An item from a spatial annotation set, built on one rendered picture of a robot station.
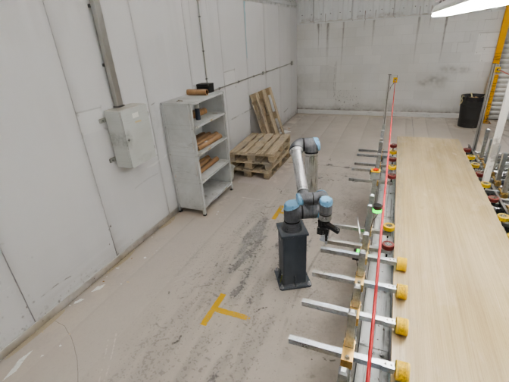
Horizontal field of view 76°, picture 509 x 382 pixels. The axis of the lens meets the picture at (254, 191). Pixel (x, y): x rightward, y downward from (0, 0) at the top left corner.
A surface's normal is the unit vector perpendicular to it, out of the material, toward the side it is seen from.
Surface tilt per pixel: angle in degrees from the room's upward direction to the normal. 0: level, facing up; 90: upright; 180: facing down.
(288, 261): 90
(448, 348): 0
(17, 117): 90
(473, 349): 0
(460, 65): 90
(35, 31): 90
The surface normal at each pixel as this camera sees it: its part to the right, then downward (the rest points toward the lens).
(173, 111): -0.37, 0.42
